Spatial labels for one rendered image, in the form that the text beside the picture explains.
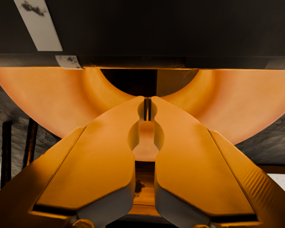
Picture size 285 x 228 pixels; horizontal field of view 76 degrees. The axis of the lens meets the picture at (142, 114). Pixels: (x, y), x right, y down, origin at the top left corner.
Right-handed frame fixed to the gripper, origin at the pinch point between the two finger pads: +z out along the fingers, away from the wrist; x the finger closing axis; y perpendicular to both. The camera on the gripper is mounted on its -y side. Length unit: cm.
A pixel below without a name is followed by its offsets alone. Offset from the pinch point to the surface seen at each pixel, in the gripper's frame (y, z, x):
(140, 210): 12.3, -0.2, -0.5
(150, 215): 12.4, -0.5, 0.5
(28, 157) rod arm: 9.2, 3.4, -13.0
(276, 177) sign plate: 27.3, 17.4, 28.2
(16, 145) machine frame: 21.1, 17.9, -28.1
